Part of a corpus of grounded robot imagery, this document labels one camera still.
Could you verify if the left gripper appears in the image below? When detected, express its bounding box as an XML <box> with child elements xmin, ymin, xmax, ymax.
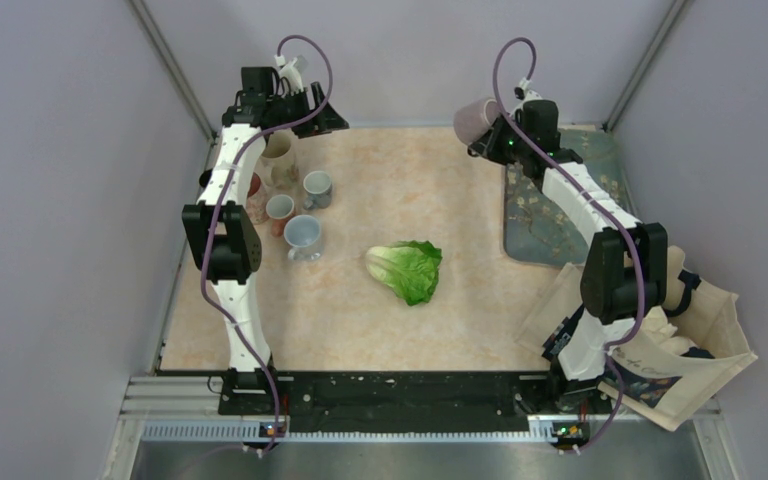
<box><xmin>266</xmin><ymin>81</ymin><xmax>348</xmax><ymax>138</ymax></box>

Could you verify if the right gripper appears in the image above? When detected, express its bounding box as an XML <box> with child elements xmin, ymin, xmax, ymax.
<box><xmin>471</xmin><ymin>111</ymin><xmax>531</xmax><ymax>166</ymax></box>

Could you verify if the mauve mug black handle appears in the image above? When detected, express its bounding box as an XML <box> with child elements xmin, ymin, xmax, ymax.
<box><xmin>453</xmin><ymin>97</ymin><xmax>500</xmax><ymax>145</ymax></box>

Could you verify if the blue grey mug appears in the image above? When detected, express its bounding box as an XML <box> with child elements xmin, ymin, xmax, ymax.
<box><xmin>302</xmin><ymin>170</ymin><xmax>333</xmax><ymax>211</ymax></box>

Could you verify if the cream tall mug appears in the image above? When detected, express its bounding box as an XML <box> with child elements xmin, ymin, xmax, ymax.
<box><xmin>260</xmin><ymin>131</ymin><xmax>300</xmax><ymax>190</ymax></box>

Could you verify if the terracotta pink mug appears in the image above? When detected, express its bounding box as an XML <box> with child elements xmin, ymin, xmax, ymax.
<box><xmin>265</xmin><ymin>194</ymin><xmax>297</xmax><ymax>238</ymax></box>

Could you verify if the large pink mug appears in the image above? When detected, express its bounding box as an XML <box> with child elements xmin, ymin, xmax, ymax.
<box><xmin>245</xmin><ymin>173</ymin><xmax>269</xmax><ymax>225</ymax></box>

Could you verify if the pale blue glass mug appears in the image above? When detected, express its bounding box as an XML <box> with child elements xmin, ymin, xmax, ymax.
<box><xmin>283</xmin><ymin>215</ymin><xmax>324</xmax><ymax>261</ymax></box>

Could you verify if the brown patterned mug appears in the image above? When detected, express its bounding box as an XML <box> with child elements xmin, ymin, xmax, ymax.
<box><xmin>198</xmin><ymin>169</ymin><xmax>212</xmax><ymax>189</ymax></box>

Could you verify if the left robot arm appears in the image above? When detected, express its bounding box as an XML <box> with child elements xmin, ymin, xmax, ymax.
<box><xmin>182</xmin><ymin>62</ymin><xmax>348</xmax><ymax>414</ymax></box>

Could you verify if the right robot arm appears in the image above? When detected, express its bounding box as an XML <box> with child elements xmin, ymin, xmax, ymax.
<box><xmin>465</xmin><ymin>99</ymin><xmax>668</xmax><ymax>412</ymax></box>

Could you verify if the floral patterned tray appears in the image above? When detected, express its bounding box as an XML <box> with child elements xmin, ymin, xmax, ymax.
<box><xmin>503</xmin><ymin>126</ymin><xmax>635</xmax><ymax>268</ymax></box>

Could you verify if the green lettuce head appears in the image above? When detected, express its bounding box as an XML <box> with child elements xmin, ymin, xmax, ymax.
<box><xmin>364</xmin><ymin>241</ymin><xmax>443</xmax><ymax>306</ymax></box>

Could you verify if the beige tote bag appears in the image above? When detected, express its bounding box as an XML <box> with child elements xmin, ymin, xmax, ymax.
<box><xmin>516</xmin><ymin>246</ymin><xmax>757</xmax><ymax>431</ymax></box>

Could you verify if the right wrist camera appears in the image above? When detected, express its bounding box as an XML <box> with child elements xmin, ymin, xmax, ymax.
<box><xmin>514</xmin><ymin>78</ymin><xmax>543</xmax><ymax>109</ymax></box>

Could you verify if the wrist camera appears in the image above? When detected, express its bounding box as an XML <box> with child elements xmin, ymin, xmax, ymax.
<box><xmin>514</xmin><ymin>78</ymin><xmax>543</xmax><ymax>109</ymax></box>
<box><xmin>274</xmin><ymin>55</ymin><xmax>308</xmax><ymax>94</ymax></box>

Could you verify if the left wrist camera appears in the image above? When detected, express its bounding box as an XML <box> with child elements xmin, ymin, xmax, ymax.
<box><xmin>274</xmin><ymin>55</ymin><xmax>308</xmax><ymax>94</ymax></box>

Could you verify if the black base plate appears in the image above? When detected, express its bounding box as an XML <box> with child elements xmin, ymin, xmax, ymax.
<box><xmin>218</xmin><ymin>370</ymin><xmax>609</xmax><ymax>434</ymax></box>

